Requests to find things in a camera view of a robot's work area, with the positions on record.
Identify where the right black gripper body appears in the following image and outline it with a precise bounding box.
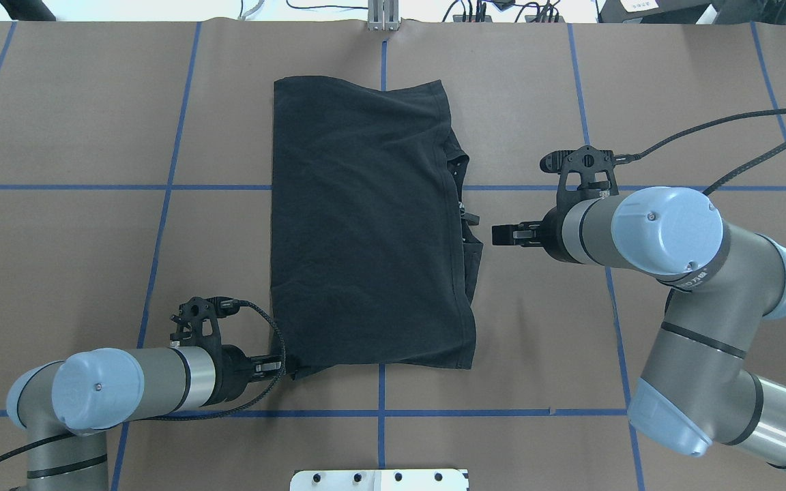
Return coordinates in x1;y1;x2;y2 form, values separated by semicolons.
536;208;568;262

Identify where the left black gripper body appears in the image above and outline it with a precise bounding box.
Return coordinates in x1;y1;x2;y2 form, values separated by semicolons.
212;344;255;403

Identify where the black graphic t-shirt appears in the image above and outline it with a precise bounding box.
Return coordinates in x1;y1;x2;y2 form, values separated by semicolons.
270;76;483;380

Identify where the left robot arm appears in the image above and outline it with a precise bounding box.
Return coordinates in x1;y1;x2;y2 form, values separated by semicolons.
5;347;282;490

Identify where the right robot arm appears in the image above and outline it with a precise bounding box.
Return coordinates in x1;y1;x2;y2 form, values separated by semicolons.
492;186;786;472

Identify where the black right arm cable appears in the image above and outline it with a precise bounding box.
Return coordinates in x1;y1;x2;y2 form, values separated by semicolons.
611;106;786;198

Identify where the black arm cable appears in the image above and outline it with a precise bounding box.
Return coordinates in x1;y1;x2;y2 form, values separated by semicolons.
0;299;287;491
611;106;786;198

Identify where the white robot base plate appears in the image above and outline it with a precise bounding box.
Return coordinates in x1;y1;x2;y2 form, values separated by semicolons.
289;467;471;490

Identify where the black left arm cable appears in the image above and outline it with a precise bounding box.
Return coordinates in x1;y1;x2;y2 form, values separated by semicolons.
0;299;287;491

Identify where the aluminium frame post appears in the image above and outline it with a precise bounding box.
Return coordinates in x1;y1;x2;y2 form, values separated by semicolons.
367;0;401;32

